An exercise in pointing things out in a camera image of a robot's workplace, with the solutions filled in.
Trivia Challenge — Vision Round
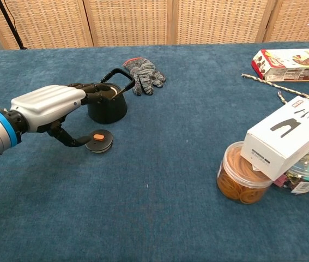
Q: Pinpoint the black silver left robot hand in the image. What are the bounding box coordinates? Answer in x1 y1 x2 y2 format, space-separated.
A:
10 82 117 148

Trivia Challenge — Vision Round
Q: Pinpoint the black lid orange knob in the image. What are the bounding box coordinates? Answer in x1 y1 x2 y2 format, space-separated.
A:
84 129 115 154

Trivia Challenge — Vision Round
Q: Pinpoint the black tripod stand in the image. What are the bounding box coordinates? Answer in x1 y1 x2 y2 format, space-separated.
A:
0 0 28 50

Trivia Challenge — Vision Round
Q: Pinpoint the grey knitted work glove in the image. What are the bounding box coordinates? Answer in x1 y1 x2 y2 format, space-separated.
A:
123 56 167 97

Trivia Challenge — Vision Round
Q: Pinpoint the woven wooden folding screen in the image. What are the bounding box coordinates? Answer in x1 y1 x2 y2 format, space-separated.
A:
0 0 309 50

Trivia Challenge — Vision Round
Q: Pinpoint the blue table cloth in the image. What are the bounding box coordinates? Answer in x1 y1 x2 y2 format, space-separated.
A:
0 40 309 262

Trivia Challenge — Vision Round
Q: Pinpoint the clear jar of rubber bands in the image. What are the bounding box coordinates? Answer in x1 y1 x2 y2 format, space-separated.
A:
216 141 274 205

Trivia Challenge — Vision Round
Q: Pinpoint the white carton with black print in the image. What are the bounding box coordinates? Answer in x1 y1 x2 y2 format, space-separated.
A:
240 95 309 182

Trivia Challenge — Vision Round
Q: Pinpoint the white red snack box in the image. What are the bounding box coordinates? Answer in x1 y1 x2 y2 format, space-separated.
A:
251 49 309 82

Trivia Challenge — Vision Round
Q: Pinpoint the clear jar of binder clips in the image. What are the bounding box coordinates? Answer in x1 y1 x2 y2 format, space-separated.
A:
272 138 309 195

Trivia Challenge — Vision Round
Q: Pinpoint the black teapot with handle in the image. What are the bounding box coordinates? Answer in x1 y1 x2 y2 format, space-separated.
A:
87 68 135 124

